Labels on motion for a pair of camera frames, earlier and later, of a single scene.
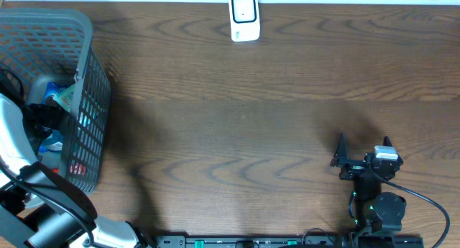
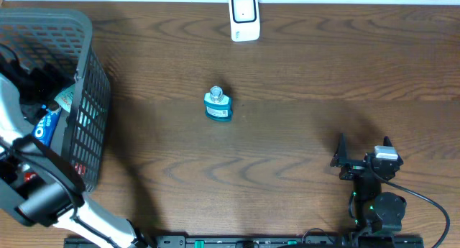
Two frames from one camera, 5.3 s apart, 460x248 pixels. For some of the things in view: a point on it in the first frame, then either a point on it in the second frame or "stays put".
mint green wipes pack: (65, 96) stays put
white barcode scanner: (244, 16) stays put
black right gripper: (353, 167) stays put
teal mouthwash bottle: (53, 143) to (218, 105)
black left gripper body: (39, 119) to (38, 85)
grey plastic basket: (47, 45) stays put
